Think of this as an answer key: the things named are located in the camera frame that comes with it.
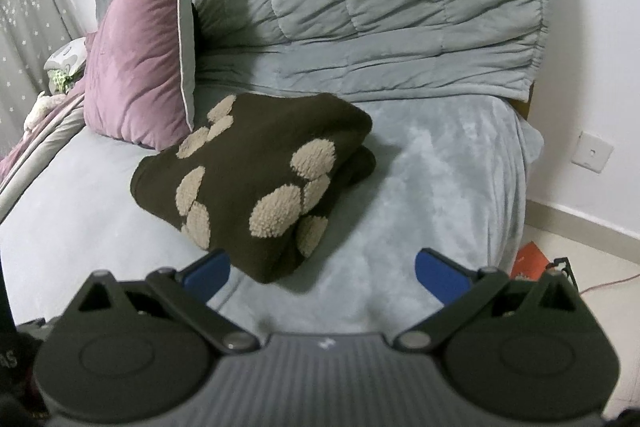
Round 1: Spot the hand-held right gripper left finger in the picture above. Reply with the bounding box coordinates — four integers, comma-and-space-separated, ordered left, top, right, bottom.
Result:
64, 249, 260, 354

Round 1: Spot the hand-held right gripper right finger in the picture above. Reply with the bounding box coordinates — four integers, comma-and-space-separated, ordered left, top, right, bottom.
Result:
392, 247, 587, 354

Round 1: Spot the brown sweater with beige patches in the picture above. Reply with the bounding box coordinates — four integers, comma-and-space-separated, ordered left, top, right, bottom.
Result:
131, 93, 377, 284

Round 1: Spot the light blue bed sheet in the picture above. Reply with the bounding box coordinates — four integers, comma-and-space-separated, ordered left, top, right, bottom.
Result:
0, 38, 545, 338

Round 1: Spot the orange box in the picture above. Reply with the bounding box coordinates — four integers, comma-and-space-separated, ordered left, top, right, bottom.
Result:
512, 240, 552, 281

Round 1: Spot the pink and grey quilt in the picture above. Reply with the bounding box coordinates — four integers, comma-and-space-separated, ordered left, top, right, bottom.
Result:
0, 76, 90, 220

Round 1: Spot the pink pillow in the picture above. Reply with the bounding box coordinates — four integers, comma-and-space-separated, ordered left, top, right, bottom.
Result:
82, 0, 197, 150

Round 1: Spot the white plush toy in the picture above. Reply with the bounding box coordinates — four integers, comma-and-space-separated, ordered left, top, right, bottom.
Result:
22, 91, 67, 132

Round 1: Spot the grey star-print curtain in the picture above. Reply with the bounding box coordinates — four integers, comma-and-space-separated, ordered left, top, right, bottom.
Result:
0, 0, 87, 130

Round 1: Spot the red cable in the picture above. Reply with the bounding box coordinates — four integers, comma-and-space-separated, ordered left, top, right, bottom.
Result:
579, 273, 640, 296

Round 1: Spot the white wall socket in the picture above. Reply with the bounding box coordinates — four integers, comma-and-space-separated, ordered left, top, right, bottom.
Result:
571, 130, 615, 176

